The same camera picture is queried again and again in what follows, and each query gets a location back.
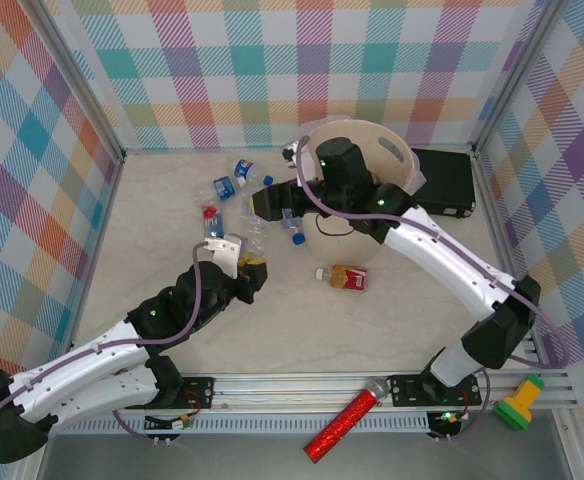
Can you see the long clear bottle without label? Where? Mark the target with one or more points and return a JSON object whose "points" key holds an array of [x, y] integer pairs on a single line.
{"points": [[257, 230]]}

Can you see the clear bottle pale label blue cap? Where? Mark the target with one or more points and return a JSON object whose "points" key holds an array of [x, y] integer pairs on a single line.
{"points": [[298, 239]]}

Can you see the clear bottle blue label white cap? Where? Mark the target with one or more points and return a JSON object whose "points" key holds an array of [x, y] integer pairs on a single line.
{"points": [[224, 187]]}

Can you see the beige round bin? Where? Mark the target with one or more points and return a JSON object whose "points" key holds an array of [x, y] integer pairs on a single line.
{"points": [[342, 250]]}

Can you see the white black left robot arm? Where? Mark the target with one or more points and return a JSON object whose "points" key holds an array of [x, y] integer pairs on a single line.
{"points": [[72, 370]]}

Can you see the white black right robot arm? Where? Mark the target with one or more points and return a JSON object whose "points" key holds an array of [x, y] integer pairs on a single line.
{"points": [[447, 255]]}

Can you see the clear bottle round logo label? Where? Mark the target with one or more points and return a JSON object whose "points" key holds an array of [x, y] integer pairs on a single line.
{"points": [[243, 167]]}

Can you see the crushed bottle red blue label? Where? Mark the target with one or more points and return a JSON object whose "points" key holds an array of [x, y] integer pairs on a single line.
{"points": [[212, 222]]}

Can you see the orange drink bottle red label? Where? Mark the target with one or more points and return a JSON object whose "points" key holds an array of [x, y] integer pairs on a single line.
{"points": [[352, 277]]}

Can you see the black flat rectangular case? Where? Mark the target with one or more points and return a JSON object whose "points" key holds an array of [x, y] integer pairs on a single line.
{"points": [[447, 180]]}

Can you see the red glitter toy microphone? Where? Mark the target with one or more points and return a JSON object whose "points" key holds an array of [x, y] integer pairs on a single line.
{"points": [[342, 425]]}

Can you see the green yellow toy block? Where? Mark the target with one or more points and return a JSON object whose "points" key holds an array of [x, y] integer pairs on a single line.
{"points": [[519, 400]]}

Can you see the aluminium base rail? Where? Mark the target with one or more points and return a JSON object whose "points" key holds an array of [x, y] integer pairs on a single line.
{"points": [[297, 395]]}

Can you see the aluminium frame post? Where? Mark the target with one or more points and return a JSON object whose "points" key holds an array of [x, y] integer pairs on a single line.
{"points": [[82, 85], [517, 75]]}

